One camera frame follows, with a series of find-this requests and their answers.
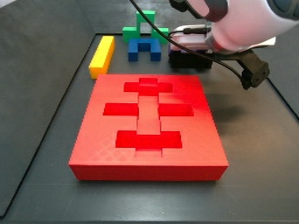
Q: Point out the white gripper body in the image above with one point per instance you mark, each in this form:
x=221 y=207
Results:
x=191 y=36

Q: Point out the purple U-shaped block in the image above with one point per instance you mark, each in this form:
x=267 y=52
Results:
x=170 y=50

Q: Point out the black angled fixture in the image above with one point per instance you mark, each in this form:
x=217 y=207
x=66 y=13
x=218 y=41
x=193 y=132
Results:
x=187 y=60

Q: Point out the red board with cutouts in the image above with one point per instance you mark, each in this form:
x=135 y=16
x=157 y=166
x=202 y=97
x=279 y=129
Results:
x=149 y=131

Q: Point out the blue U-shaped block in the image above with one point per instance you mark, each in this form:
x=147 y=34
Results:
x=145 y=45

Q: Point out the yellow long block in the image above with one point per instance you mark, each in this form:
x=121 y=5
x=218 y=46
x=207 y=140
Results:
x=102 y=58

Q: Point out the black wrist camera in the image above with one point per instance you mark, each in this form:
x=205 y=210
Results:
x=255 y=68

